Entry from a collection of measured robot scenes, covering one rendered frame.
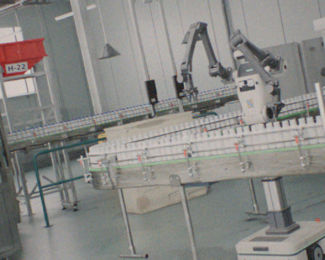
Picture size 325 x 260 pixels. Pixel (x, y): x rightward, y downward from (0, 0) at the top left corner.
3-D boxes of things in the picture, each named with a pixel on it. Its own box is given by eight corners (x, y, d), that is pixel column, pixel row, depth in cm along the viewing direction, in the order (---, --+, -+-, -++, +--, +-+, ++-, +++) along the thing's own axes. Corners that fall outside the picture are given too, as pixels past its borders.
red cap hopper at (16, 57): (28, 215, 1076) (-11, 44, 1061) (13, 213, 1138) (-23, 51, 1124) (80, 200, 1122) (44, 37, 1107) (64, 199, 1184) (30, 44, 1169)
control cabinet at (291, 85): (298, 155, 1135) (277, 44, 1125) (319, 154, 1092) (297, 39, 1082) (260, 165, 1094) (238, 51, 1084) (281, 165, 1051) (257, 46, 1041)
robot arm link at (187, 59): (204, 25, 504) (192, 28, 512) (199, 20, 501) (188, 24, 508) (192, 71, 485) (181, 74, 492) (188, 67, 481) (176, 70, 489)
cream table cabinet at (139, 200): (185, 192, 978) (169, 114, 972) (208, 193, 924) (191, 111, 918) (120, 212, 923) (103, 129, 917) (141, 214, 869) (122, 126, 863)
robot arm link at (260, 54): (236, 23, 461) (225, 33, 465) (241, 36, 452) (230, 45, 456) (273, 54, 489) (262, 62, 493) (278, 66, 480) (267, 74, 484)
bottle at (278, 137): (287, 145, 429) (282, 121, 428) (283, 147, 424) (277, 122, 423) (279, 147, 433) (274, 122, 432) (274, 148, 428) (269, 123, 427)
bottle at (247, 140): (247, 150, 448) (242, 126, 447) (255, 149, 446) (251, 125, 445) (245, 151, 442) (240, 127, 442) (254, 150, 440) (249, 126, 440)
